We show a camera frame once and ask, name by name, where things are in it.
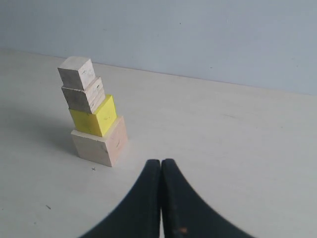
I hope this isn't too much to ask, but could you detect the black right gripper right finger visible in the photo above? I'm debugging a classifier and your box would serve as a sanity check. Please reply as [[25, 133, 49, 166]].
[[161, 159, 250, 238]]

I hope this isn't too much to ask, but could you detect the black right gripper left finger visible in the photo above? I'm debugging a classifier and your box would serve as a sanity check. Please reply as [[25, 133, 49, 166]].
[[82, 159, 160, 238]]

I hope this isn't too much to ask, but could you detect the large pale wooden cube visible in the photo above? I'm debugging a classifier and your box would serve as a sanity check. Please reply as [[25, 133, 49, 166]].
[[71, 116, 128, 167]]

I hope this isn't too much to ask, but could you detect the yellow cube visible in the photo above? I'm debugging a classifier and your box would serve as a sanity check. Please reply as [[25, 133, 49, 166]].
[[69, 95, 117, 137]]

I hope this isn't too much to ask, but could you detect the medium wooden cube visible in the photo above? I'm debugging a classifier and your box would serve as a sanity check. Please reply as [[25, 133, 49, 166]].
[[61, 76, 106, 114]]

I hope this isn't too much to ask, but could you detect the small wooden cube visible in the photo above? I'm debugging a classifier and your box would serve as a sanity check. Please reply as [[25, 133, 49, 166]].
[[57, 56, 96, 90]]

